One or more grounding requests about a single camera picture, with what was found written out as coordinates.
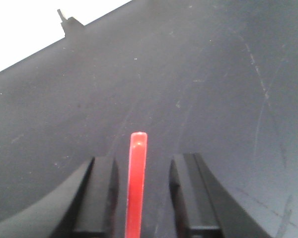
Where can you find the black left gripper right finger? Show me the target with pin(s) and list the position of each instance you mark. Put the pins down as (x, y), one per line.
(202, 206)

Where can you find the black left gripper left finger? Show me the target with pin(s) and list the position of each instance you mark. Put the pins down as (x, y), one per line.
(83, 206)

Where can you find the red plastic spoon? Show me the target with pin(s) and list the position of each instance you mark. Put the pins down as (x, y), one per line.
(136, 182)

